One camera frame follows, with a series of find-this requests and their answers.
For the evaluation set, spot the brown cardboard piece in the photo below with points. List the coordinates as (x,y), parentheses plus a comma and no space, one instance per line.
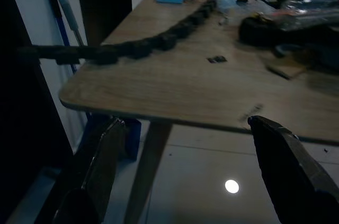
(288,70)

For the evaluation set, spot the clear plastic packaging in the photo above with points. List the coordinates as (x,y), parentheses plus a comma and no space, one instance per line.
(310,9)

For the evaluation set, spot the wooden table leg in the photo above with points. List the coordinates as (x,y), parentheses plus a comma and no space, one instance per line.
(148,171)

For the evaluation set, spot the small black plastic piece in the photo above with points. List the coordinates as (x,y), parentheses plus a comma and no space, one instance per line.
(217,59)

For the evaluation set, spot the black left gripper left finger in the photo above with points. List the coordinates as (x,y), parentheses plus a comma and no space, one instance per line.
(98,171)

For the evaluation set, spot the crumpled pale plastic bag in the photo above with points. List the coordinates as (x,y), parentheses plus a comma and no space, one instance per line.
(226,1)

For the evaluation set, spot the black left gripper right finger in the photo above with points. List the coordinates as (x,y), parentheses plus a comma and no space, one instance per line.
(288,171)

